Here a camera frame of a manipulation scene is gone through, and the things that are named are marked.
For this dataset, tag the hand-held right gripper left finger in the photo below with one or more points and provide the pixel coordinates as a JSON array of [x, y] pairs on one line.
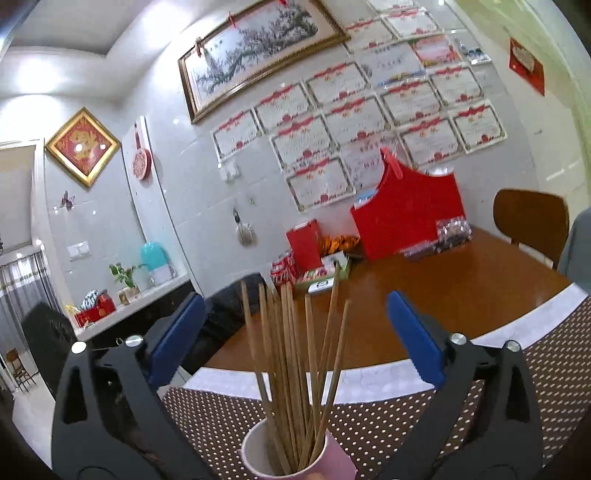
[[180, 337]]

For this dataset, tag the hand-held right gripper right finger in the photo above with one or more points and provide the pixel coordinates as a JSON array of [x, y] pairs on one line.
[[415, 337]]

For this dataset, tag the bundle of wooden chopsticks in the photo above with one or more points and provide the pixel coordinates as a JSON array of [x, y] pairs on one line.
[[286, 392]]

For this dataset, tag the pink paper cup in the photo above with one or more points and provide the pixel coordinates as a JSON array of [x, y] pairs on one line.
[[334, 464]]

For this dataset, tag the person's left hand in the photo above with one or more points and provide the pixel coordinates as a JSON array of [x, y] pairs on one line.
[[314, 477]]

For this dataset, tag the black white-topped sideboard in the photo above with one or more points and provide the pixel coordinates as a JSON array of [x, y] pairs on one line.
[[138, 314]]

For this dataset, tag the black jacket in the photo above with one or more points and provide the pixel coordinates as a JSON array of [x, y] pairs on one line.
[[226, 314]]

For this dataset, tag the small potted plant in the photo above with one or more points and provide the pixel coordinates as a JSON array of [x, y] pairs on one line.
[[127, 277]]

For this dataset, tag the red tin box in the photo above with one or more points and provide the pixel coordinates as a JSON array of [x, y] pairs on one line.
[[97, 311]]

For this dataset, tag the brown polka dot placemat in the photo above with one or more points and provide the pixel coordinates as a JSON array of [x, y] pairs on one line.
[[392, 429]]

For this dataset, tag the white flat device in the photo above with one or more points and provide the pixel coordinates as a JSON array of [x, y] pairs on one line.
[[321, 286]]

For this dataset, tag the clear packaged snacks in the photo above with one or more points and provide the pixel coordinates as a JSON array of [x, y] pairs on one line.
[[450, 233]]

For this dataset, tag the green tray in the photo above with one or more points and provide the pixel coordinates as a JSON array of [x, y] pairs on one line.
[[323, 274]]

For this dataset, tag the orange snack bags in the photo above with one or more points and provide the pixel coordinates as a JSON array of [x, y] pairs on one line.
[[341, 242]]

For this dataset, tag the large red gift bag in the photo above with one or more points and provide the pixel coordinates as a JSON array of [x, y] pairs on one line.
[[406, 217]]

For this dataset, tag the hanging grey brush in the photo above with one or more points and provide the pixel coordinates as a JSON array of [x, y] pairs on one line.
[[245, 233]]

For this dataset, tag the red cylindrical tin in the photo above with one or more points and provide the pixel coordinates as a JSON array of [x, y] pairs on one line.
[[304, 244]]

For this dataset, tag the blue packet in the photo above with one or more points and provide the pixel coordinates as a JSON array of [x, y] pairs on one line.
[[366, 197]]

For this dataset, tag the grey curtain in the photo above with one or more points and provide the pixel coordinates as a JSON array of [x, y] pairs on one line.
[[23, 295]]

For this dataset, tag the small wooden chair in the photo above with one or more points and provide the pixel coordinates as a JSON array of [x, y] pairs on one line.
[[17, 369]]

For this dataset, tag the red round hanging ornament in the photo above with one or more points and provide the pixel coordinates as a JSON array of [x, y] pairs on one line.
[[142, 164]]

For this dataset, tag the grey garment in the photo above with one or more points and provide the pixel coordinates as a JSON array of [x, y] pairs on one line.
[[577, 258]]

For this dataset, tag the gold diamond framed picture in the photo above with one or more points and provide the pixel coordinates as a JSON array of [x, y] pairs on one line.
[[83, 146]]

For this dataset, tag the small photo print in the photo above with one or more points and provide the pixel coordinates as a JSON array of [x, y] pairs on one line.
[[475, 54]]

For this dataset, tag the framed tree painting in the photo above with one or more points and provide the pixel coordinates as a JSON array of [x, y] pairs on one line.
[[254, 55]]

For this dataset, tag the white wall switch plate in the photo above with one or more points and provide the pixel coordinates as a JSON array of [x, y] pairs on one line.
[[77, 250]]

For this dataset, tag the white double wall switch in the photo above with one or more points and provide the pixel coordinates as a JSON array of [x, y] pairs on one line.
[[229, 171]]

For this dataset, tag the butterfly wall decoration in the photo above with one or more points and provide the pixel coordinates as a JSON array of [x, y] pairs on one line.
[[68, 199]]

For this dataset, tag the wall of red-trimmed certificates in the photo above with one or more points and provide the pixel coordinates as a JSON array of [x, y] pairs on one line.
[[341, 78]]

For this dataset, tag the red heart wall poster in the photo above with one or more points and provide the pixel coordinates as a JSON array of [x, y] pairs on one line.
[[526, 64]]

